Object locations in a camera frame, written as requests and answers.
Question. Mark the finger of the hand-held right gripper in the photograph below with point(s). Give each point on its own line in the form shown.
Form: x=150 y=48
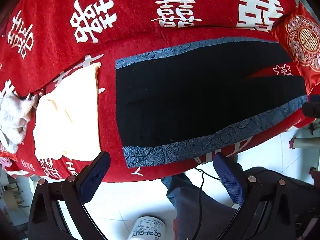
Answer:
x=312 y=110

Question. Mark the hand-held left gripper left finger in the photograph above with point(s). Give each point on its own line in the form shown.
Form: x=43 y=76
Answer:
x=96 y=173

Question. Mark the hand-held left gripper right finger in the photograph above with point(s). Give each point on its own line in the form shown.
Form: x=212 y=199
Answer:
x=228 y=177

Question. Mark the black pants with blue trim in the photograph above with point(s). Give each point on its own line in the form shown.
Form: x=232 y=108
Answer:
x=187 y=92

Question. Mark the person's jeans leg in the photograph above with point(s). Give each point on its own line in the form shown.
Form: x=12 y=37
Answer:
x=187 y=205

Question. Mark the red embroidered pillow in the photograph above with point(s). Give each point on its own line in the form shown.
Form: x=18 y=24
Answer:
x=302 y=42

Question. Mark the cream cloth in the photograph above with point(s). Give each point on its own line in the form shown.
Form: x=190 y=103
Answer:
x=67 y=110

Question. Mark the white printed slipper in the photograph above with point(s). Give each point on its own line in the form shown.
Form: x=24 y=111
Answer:
x=147 y=228

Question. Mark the white fluffy cloth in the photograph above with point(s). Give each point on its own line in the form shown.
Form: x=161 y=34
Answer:
x=12 y=120

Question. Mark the red printed blanket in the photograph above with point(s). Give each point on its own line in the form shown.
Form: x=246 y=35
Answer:
x=140 y=42

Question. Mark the beige rail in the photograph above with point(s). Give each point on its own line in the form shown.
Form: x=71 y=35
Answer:
x=307 y=142

